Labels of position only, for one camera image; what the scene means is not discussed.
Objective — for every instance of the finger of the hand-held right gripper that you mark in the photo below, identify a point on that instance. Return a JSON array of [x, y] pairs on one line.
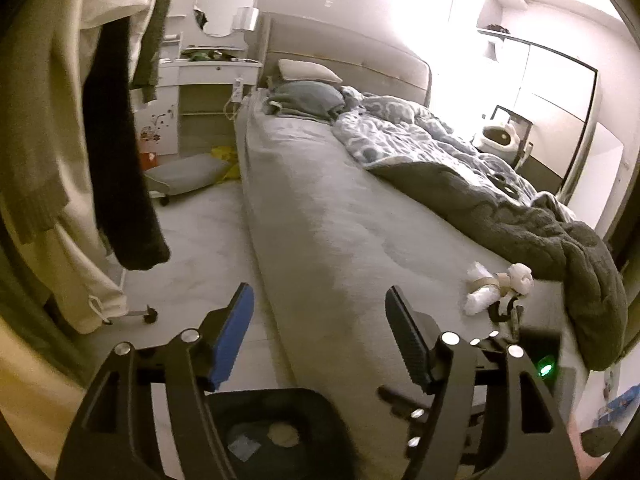
[[497, 314]]

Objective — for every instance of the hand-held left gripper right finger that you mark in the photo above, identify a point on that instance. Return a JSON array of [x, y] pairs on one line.
[[407, 340]]

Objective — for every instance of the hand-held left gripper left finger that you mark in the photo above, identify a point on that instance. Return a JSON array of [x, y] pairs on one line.
[[235, 330]]

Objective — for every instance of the black waste bin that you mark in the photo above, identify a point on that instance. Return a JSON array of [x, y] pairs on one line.
[[320, 410]]

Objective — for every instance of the person's right forearm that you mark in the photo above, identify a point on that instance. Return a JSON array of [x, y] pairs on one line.
[[597, 442]]

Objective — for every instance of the blue printed item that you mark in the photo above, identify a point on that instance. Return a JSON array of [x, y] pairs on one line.
[[617, 405]]

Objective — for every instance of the white garment rack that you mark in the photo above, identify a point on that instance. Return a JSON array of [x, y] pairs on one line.
[[137, 314]]

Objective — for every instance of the round white tissue wad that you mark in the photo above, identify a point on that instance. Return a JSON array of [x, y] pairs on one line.
[[283, 434]]

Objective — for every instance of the pale blue packet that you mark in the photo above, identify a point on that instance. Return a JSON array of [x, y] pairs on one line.
[[242, 446]]

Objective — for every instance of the grey bed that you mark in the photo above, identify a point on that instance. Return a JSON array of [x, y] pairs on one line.
[[325, 220]]

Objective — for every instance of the grey floor cushion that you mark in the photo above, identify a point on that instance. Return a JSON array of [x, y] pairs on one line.
[[185, 170]]

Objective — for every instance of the yellow bag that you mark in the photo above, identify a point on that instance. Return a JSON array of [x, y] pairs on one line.
[[227, 157]]

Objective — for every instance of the white rounded appliance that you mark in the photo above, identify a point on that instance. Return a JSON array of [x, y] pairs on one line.
[[497, 135]]

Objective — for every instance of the red item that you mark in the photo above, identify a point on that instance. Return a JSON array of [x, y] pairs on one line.
[[148, 160]]

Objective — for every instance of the blue patterned duvet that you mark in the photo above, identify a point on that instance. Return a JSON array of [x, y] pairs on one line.
[[400, 135]]

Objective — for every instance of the black hanging garment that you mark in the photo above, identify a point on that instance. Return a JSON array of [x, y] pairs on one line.
[[120, 160]]

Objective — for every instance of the mirrored sliding wardrobe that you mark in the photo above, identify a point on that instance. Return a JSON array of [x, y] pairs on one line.
[[550, 110]]

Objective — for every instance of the yellow curtain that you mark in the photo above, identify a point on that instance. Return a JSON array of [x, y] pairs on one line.
[[25, 385]]

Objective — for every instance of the grey pillow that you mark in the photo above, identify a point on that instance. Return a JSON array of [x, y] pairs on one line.
[[305, 97]]

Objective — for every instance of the white vanity desk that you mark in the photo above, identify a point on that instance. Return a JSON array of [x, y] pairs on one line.
[[200, 72]]

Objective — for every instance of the cream pillow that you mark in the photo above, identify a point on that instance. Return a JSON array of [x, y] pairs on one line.
[[307, 70]]

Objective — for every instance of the green desk clutter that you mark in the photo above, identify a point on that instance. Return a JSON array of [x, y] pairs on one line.
[[207, 54]]

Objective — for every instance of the beige sweater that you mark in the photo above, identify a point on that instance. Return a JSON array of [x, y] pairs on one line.
[[40, 110]]

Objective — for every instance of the olive hanging garment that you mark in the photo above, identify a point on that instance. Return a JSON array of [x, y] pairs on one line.
[[150, 35]]

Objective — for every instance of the silver lamp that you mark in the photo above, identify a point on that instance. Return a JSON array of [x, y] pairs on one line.
[[246, 19]]

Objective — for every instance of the round mirror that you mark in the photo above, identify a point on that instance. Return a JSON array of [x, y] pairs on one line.
[[222, 5]]

